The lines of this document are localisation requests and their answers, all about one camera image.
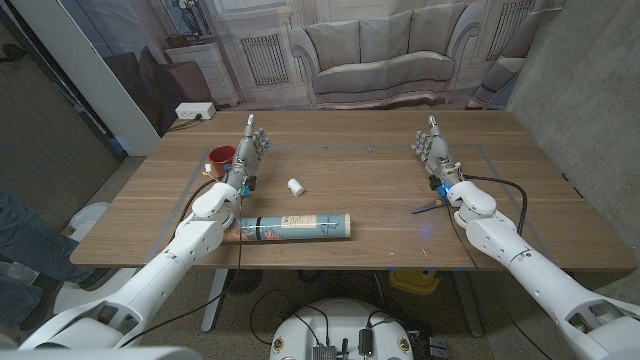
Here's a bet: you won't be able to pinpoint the yellow box under table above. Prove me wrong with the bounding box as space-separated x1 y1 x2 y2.
388 267 444 296

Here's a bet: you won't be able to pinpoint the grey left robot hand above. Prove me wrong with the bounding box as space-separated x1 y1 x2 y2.
225 113 272 194

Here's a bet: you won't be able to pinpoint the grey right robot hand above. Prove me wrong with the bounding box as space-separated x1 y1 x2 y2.
410 114 464 191

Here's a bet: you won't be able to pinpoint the black scissors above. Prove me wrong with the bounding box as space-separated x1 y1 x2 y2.
410 197 449 216

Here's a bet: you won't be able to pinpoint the white table leg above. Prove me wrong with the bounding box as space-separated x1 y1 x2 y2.
452 269 485 339
200 268 230 334

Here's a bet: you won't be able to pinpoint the paper map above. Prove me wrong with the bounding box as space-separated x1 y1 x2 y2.
222 213 352 245

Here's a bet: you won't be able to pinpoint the black power adapter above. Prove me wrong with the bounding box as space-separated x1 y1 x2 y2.
358 327 374 357

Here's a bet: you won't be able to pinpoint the black floor cable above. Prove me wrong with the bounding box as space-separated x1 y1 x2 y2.
248 288 331 347

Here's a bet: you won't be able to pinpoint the black power strip cable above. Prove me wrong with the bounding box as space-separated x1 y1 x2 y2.
167 114 204 134

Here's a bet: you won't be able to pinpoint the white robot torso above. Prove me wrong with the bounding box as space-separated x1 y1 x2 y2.
0 346 204 360

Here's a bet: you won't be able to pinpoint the black round fan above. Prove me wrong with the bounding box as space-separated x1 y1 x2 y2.
223 268 264 296

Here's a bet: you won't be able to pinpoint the red cup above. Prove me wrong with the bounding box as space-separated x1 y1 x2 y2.
207 144 238 179

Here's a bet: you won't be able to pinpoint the person in blue jeans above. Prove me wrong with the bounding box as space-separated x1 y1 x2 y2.
0 189 96 329

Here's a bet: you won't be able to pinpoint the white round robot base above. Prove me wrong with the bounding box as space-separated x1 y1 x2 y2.
269 298 415 360

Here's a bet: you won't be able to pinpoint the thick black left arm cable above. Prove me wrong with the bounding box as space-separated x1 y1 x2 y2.
171 177 221 244

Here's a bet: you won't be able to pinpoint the printed living room backdrop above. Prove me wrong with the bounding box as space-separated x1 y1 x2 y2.
57 0 566 139

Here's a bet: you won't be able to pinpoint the white power strip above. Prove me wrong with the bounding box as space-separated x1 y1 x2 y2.
174 102 217 121

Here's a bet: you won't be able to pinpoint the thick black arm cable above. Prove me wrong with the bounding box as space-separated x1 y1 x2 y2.
171 177 221 244
462 174 529 236

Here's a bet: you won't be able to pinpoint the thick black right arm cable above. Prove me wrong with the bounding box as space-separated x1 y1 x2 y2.
462 174 529 236

